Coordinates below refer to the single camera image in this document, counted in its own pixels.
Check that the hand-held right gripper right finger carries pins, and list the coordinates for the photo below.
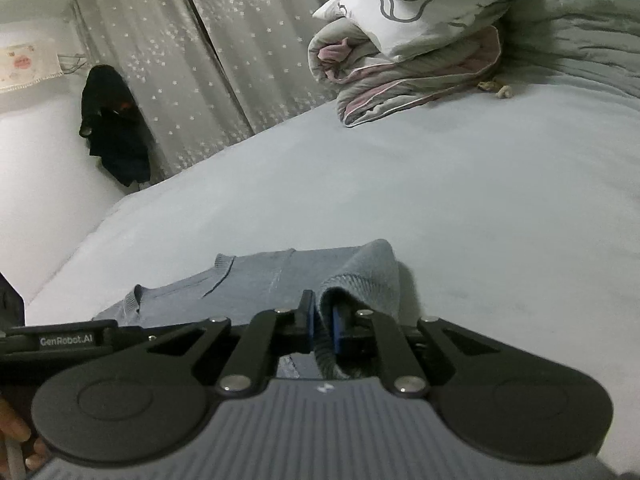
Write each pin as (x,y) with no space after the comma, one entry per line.
(337,330)

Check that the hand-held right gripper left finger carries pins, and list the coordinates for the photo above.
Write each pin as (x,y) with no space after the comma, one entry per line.
(311,325)

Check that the grey knit sweater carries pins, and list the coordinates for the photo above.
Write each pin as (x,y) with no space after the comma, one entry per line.
(250,280)

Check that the dark hanging clothes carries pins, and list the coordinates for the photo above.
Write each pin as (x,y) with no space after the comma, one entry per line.
(117,130)

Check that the person's left hand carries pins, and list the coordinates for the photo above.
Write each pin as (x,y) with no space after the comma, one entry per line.
(12,422)

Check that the grey bed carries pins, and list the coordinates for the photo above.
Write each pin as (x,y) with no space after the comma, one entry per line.
(450,210)

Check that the folded grey pink quilt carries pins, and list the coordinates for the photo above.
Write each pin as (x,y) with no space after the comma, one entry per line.
(400,90)

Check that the grey star-print curtain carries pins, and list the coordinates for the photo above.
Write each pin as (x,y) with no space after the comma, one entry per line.
(200,60)

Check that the small beige toy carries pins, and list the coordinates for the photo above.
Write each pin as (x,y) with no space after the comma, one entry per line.
(497,90)

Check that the white printed pillow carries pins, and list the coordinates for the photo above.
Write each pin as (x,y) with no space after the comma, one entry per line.
(425,15)

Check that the grey quilted blanket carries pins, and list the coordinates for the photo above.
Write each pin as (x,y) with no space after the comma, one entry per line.
(585,20)

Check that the pale wall cloth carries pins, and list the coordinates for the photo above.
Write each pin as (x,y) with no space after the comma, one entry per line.
(25,62)

